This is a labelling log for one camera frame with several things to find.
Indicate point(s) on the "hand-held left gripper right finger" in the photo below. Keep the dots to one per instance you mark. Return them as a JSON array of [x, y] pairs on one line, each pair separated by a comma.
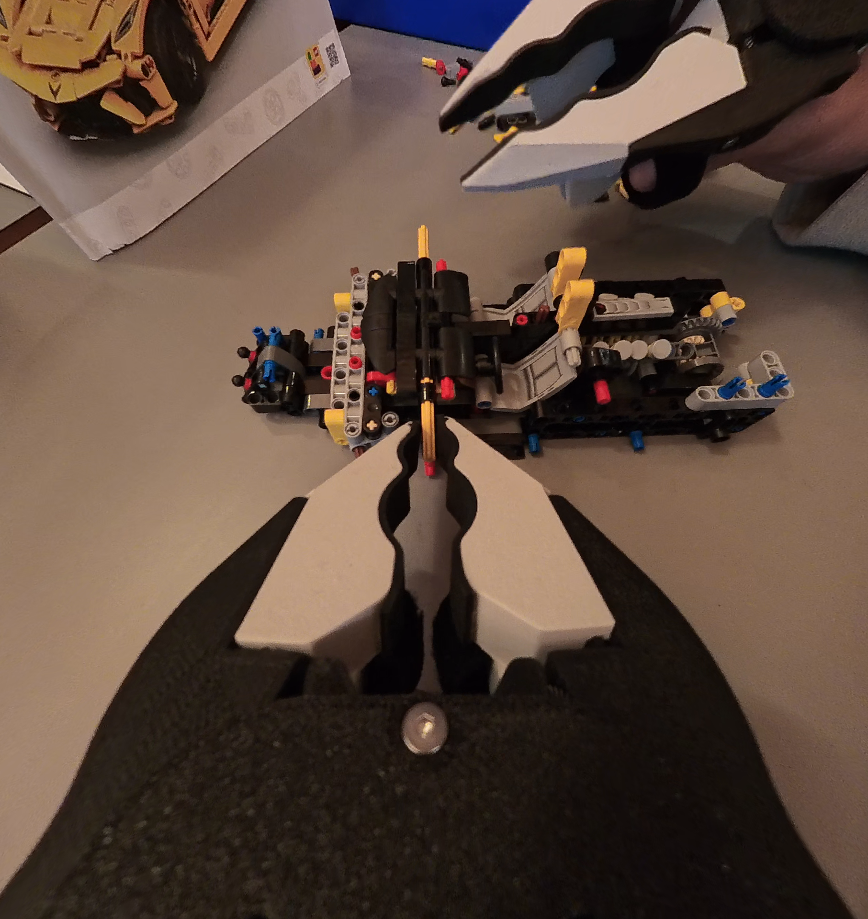
[[534, 567]]

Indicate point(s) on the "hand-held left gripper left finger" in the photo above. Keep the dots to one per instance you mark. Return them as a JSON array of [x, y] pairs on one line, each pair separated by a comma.
[[319, 574]]

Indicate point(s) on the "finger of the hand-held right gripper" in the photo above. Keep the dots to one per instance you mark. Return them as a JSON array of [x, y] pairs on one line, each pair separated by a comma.
[[656, 100], [541, 36]]

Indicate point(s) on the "pile of toy building pieces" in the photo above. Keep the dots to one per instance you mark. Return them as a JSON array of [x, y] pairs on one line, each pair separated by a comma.
[[452, 68]]

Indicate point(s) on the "black toy car chassis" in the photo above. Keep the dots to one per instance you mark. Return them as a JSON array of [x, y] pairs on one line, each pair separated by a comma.
[[419, 323]]

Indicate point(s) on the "person's right forearm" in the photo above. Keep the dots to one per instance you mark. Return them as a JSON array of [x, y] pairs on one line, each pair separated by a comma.
[[836, 215]]

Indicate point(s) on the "grey desk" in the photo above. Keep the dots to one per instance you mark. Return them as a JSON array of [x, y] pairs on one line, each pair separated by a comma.
[[118, 431]]

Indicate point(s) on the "person's right hand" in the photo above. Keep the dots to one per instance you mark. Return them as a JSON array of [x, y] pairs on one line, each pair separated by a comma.
[[836, 122]]

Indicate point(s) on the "blue plastic bin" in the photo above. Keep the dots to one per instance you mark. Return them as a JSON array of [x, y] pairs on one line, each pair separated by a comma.
[[419, 18]]

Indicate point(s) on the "instruction booklet yellow car cover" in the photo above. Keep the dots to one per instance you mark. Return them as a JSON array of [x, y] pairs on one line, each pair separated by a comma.
[[189, 143]]

